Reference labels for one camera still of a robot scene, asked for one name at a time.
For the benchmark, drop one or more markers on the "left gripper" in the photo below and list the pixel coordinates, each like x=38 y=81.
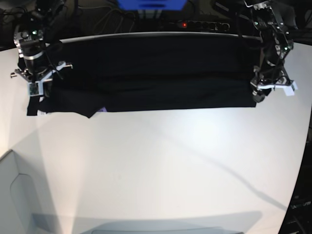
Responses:
x=263 y=81

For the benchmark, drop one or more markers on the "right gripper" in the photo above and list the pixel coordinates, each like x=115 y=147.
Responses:
x=43 y=76

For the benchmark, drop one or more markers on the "black T-shirt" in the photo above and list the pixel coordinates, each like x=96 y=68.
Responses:
x=150 y=73

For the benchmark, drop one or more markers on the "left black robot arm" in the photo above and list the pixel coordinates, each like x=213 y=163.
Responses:
x=275 y=44

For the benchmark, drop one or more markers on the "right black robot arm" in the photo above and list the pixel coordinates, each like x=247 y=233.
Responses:
x=29 y=37

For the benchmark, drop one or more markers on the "white garment label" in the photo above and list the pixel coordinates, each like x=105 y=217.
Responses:
x=40 y=113

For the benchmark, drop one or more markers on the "black power strip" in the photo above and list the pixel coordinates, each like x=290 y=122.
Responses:
x=196 y=26

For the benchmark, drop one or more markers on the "blue plastic box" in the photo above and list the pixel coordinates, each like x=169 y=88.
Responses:
x=175 y=5

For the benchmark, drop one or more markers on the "white plastic bin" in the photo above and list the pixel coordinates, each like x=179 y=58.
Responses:
x=19 y=203

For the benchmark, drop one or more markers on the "black equipment at right edge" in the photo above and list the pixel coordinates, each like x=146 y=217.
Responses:
x=298 y=218

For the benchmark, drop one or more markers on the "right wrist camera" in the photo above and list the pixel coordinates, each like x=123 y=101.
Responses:
x=35 y=89

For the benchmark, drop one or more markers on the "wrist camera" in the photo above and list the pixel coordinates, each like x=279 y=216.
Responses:
x=35 y=89
x=290 y=89

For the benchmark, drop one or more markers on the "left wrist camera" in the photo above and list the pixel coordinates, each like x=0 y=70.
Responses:
x=290 y=89

